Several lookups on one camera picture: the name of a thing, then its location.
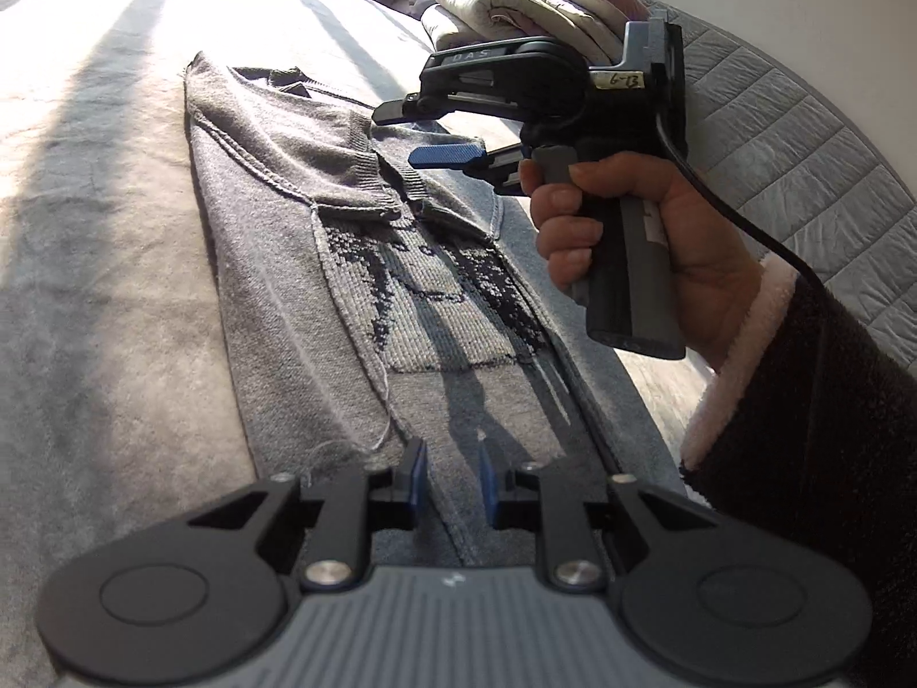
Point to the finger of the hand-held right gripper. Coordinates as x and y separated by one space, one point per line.
401 111
448 156

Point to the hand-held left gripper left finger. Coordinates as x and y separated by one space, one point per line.
415 476

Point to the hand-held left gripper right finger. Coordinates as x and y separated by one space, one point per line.
487 480

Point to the grey patterned knit sweater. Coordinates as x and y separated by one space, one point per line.
286 244

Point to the person's right forearm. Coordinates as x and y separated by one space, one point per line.
824 444

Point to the person's right hand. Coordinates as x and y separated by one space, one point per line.
709 265

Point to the folded beige quilt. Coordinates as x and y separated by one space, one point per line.
487 0

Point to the grey quilted headboard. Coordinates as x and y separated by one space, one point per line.
824 158

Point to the bed with grey sheet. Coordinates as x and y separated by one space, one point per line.
107 229

